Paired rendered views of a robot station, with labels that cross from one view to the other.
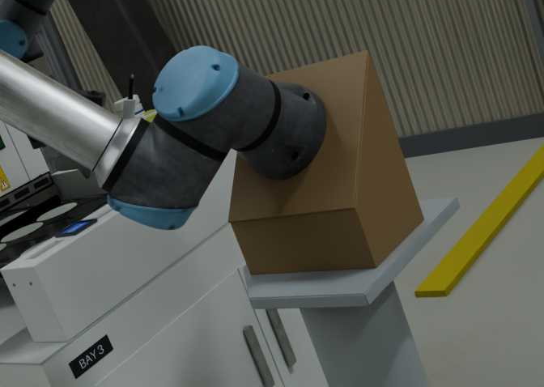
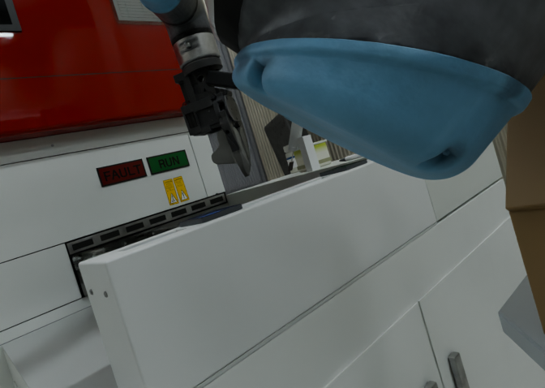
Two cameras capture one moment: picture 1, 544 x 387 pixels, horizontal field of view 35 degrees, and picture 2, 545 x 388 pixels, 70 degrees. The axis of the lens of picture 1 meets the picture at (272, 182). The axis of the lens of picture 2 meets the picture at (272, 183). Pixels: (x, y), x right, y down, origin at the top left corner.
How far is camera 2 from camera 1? 1.07 m
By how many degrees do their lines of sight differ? 15
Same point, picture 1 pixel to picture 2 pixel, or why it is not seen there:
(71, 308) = (173, 348)
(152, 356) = not seen: outside the picture
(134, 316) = (283, 365)
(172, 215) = (469, 98)
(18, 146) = (200, 167)
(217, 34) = (345, 153)
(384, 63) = not seen: hidden behind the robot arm
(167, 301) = (332, 342)
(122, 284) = (269, 310)
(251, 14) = not seen: hidden behind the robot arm
